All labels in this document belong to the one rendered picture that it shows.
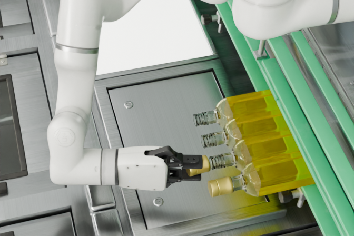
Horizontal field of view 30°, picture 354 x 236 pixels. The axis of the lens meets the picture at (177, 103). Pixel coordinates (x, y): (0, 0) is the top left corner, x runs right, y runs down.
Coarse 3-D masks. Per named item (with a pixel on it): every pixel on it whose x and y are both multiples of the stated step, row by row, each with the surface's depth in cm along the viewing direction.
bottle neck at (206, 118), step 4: (204, 112) 143; (208, 112) 143; (212, 112) 143; (216, 112) 143; (196, 116) 142; (200, 116) 142; (204, 116) 142; (208, 116) 142; (212, 116) 142; (216, 116) 142; (196, 120) 141; (200, 120) 142; (204, 120) 142; (208, 120) 142; (212, 120) 142; (216, 120) 143; (196, 124) 142; (200, 124) 142; (204, 124) 143; (208, 124) 143
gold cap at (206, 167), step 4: (204, 156) 135; (204, 160) 134; (208, 160) 134; (204, 164) 134; (208, 164) 134; (204, 168) 134; (208, 168) 134; (188, 172) 135; (192, 172) 134; (196, 172) 134; (200, 172) 134
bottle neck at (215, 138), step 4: (216, 132) 140; (220, 132) 140; (204, 136) 139; (208, 136) 139; (212, 136) 139; (216, 136) 139; (220, 136) 139; (224, 136) 139; (204, 140) 138; (208, 140) 138; (212, 140) 139; (216, 140) 139; (220, 140) 139; (224, 140) 139; (204, 144) 138; (208, 144) 138; (212, 144) 139; (216, 144) 139; (220, 144) 140; (204, 148) 139
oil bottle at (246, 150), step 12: (276, 132) 139; (288, 132) 139; (240, 144) 136; (252, 144) 136; (264, 144) 136; (276, 144) 136; (288, 144) 137; (240, 156) 135; (252, 156) 134; (264, 156) 135; (240, 168) 136
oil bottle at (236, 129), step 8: (264, 112) 142; (272, 112) 142; (280, 112) 142; (232, 120) 140; (240, 120) 140; (248, 120) 140; (256, 120) 140; (264, 120) 140; (272, 120) 141; (280, 120) 141; (224, 128) 140; (232, 128) 139; (240, 128) 139; (248, 128) 139; (256, 128) 139; (264, 128) 139; (272, 128) 139; (280, 128) 139; (288, 128) 140; (232, 136) 138; (240, 136) 138; (248, 136) 138; (232, 144) 139
